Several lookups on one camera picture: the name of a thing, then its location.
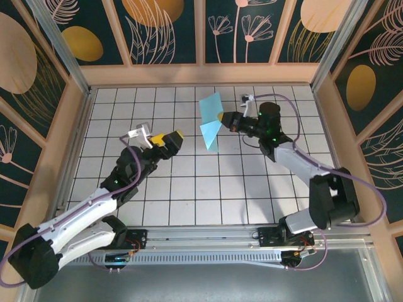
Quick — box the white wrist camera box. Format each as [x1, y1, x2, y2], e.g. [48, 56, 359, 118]
[239, 92, 255, 116]
[127, 122, 152, 148]

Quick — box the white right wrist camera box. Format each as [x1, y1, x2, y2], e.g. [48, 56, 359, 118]
[239, 92, 255, 116]

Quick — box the thin black cable loop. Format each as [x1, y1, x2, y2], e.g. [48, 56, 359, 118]
[241, 134, 263, 149]

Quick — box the light blue paper sheet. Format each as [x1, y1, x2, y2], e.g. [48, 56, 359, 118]
[198, 91, 225, 154]

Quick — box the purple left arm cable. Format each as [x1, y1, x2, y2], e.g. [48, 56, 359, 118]
[0, 135, 142, 289]

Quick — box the grey metal plate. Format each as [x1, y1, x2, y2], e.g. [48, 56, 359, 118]
[17, 248, 390, 302]

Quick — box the aluminium mounting rail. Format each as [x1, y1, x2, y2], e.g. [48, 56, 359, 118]
[30, 222, 375, 254]

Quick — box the aluminium corner post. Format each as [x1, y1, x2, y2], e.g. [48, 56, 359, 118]
[26, 0, 93, 95]
[310, 0, 370, 92]

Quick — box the aluminium side rail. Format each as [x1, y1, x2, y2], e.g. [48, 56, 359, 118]
[313, 87, 361, 223]
[50, 87, 95, 227]

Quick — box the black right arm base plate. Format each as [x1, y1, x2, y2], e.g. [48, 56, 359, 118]
[257, 225, 315, 249]

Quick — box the slotted grey cable duct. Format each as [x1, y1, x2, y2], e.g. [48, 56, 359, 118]
[43, 253, 284, 267]

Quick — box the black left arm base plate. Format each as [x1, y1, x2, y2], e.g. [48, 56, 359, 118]
[89, 228, 149, 250]

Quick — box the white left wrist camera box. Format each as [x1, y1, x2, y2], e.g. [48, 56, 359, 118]
[127, 122, 152, 148]

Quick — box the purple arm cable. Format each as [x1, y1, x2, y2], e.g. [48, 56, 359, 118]
[0, 135, 142, 289]
[251, 93, 388, 272]

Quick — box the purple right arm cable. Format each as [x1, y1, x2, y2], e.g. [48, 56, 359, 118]
[251, 93, 388, 272]

